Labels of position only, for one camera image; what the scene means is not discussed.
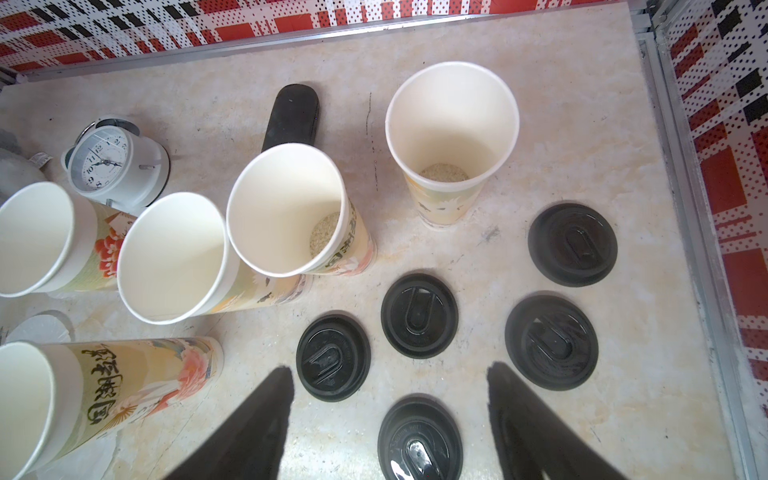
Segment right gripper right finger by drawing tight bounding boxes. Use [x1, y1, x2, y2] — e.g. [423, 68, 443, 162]
[487, 362, 624, 479]

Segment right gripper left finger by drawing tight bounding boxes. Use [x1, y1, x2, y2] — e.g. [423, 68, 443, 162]
[167, 366, 294, 479]

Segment black cup lid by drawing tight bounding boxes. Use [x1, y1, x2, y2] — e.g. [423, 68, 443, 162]
[527, 202, 618, 287]
[296, 310, 371, 402]
[377, 394, 463, 479]
[381, 272, 459, 359]
[504, 293, 599, 391]

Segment translucent paper disc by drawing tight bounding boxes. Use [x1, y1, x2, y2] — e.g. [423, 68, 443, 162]
[35, 434, 118, 480]
[1, 310, 73, 345]

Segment black cup lid front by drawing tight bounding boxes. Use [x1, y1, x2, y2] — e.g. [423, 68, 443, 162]
[504, 293, 599, 391]

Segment translucent paper disc front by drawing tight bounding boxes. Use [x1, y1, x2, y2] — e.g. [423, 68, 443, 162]
[35, 434, 118, 480]

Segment middle tall paper cup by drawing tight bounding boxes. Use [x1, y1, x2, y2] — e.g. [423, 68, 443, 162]
[117, 192, 312, 325]

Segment paper cup red flowers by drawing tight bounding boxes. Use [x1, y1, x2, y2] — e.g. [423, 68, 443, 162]
[225, 143, 376, 278]

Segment white twin-bell alarm clock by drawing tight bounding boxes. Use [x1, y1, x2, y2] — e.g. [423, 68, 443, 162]
[61, 115, 171, 216]

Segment black glasses case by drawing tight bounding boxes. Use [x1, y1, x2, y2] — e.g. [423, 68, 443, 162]
[261, 84, 320, 152]

